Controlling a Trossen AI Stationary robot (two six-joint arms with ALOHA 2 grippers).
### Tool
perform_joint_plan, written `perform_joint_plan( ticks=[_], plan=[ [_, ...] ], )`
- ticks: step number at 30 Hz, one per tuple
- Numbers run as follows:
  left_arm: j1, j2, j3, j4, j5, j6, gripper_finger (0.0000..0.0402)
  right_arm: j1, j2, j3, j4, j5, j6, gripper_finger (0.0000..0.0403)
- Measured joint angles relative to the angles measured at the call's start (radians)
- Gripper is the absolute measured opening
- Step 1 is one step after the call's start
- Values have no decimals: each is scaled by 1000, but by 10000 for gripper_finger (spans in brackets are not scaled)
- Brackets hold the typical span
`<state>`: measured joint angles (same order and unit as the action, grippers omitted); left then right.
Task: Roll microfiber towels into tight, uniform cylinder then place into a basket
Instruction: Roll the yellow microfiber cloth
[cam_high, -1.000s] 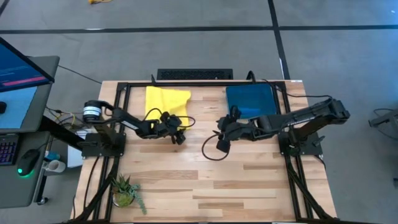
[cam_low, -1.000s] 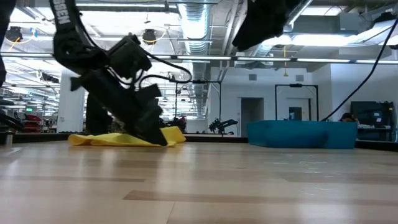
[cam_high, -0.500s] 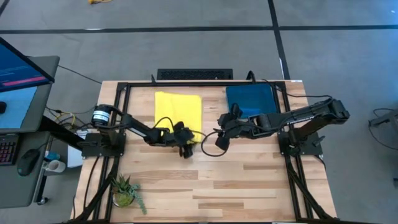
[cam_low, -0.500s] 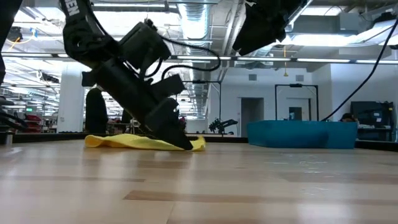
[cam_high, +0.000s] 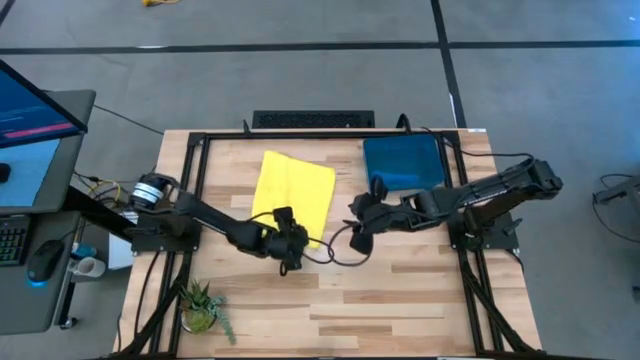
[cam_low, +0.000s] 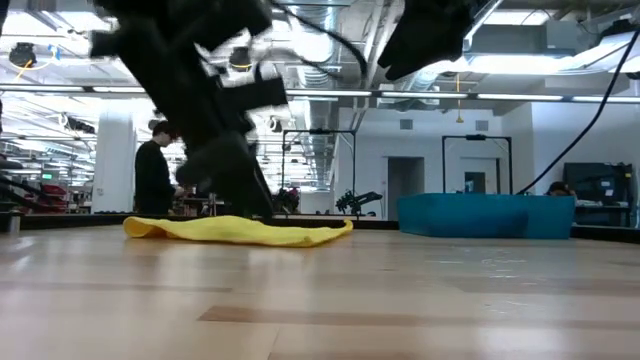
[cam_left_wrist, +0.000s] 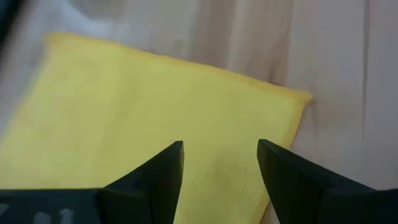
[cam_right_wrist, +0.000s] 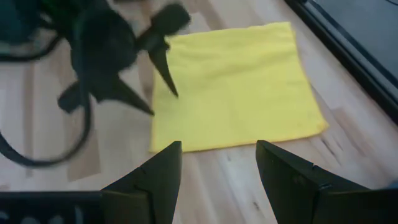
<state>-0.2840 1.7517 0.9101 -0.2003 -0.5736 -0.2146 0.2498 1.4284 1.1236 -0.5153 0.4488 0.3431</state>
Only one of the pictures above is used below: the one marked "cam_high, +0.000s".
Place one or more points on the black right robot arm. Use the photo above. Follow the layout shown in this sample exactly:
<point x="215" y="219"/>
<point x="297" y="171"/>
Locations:
<point x="475" y="195"/>

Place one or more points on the teal plastic basket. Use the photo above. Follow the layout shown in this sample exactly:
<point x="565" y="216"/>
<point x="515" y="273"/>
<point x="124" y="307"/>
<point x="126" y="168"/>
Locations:
<point x="405" y="155"/>

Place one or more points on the grey computer desk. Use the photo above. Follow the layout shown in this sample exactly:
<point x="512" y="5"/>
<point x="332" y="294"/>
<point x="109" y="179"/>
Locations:
<point x="70" y="175"/>

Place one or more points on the black floor stand base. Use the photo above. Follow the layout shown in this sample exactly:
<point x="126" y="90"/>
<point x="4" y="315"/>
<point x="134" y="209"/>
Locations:
<point x="620" y="192"/>

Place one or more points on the white box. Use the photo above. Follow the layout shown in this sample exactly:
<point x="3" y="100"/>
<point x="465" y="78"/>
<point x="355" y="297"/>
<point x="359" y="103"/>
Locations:
<point x="120" y="252"/>

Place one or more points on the backlit black keyboard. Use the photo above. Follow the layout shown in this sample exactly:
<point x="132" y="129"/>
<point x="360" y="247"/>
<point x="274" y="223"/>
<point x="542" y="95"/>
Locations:
<point x="12" y="240"/>

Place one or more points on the black desk base bar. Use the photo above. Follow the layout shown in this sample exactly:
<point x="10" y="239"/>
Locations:
<point x="100" y="212"/>

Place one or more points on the black computer mouse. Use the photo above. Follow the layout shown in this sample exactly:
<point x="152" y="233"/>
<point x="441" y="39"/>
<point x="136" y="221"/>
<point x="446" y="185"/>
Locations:
<point x="44" y="260"/>

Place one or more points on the yellow microfiber towel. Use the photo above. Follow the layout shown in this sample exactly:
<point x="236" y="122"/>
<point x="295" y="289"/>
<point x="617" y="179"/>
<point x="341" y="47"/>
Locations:
<point x="300" y="190"/>

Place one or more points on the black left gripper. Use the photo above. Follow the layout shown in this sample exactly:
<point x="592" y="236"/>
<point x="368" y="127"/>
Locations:
<point x="287" y="242"/>

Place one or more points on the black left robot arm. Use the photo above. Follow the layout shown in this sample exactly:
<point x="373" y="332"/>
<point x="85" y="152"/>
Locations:
<point x="220" y="227"/>

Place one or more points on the black keyboard at table edge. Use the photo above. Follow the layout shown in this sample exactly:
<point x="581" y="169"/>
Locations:
<point x="312" y="120"/>

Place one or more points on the white mug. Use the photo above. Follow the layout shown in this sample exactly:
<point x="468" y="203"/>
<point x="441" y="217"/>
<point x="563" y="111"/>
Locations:
<point x="90" y="266"/>

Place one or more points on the yellow object on floor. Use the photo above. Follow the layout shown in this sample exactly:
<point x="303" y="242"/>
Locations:
<point x="160" y="2"/>

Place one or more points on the black metal table frame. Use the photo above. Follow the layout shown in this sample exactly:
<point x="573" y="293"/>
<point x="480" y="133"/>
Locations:
<point x="325" y="135"/>

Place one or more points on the small potted succulent plant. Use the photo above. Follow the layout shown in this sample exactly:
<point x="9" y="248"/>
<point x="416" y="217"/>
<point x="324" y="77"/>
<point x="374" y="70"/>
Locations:
<point x="200" y="307"/>

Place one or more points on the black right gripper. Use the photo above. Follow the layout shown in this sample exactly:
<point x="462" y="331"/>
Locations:
<point x="367" y="215"/>

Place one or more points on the computer monitor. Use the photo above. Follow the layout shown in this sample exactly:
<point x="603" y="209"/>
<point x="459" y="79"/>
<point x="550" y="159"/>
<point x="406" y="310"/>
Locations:
<point x="30" y="110"/>

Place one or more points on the teal cup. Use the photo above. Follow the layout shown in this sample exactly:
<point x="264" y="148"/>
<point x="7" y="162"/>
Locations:
<point x="86" y="250"/>

